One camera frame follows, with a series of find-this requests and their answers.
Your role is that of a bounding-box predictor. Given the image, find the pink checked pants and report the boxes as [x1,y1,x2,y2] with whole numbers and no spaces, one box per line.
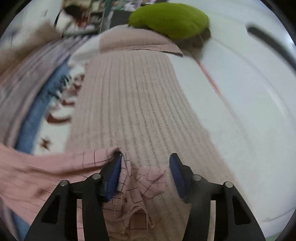
[1,146,165,240]

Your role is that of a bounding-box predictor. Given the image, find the striped fleece bed blanket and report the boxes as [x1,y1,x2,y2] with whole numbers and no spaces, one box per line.
[1,36,89,240]

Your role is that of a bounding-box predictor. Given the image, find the pink ribbed knit pillow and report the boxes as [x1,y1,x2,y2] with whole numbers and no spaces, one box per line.
[66,50,232,240]

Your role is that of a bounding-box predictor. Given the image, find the white headboard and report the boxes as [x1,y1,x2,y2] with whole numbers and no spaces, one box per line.
[180,1,295,237]

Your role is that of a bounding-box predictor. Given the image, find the green plush toy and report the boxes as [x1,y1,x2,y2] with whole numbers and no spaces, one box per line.
[128,2,210,40]

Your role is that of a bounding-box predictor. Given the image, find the dark desk with clutter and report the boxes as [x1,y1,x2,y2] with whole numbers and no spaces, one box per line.
[54,1,159,36]

